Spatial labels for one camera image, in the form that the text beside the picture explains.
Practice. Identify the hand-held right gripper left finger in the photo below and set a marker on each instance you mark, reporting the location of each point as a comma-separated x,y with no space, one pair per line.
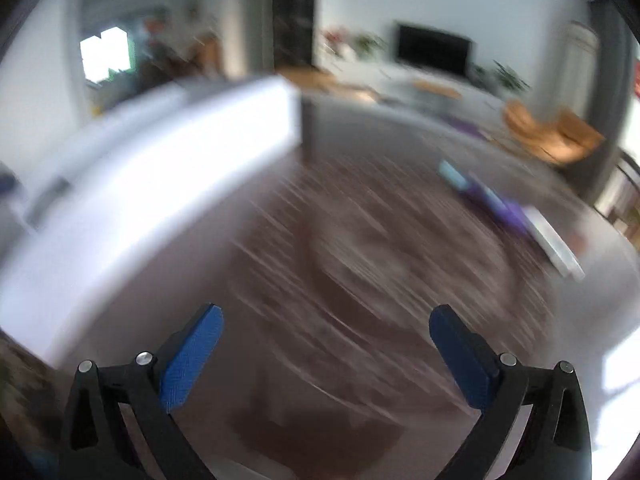
190,360

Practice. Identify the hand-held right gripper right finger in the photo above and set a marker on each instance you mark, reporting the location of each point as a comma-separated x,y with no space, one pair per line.
460,360

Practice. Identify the white storage box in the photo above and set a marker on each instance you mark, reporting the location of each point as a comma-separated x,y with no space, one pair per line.
150,170

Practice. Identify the dark patterned wooden desktop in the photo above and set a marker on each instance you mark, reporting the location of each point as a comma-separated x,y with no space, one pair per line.
350,285

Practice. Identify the white lotion bottle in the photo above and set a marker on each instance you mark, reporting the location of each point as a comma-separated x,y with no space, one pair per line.
555,245

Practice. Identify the purple plastic toy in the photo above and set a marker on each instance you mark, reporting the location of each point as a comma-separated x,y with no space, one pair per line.
500,210

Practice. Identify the light blue small toy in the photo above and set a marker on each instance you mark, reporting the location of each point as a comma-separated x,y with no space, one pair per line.
452,174

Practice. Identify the orange lounge chair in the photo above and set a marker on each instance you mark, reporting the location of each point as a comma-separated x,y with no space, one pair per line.
550,132

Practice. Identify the wooden bench hairpin legs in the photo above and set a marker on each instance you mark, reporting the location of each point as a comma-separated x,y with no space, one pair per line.
437,89

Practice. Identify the white television cabinet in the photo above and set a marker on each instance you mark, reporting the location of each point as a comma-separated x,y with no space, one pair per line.
400,85

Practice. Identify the large leafy potted plant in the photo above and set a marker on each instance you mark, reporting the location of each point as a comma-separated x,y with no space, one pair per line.
510,77

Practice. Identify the grey curtain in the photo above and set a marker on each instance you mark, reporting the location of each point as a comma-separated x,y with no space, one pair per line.
612,100

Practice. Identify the cardboard box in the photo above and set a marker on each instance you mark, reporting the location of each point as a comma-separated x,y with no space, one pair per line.
305,77

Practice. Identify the black television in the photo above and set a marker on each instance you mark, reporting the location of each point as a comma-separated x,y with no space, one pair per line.
432,50

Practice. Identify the bushy green potted plant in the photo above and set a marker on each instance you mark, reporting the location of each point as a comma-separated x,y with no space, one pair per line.
369,46

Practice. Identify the red flower arrangement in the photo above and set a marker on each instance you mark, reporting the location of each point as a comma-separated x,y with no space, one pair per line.
334,40

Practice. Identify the dark display cabinet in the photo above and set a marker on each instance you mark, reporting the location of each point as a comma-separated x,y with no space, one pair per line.
295,10

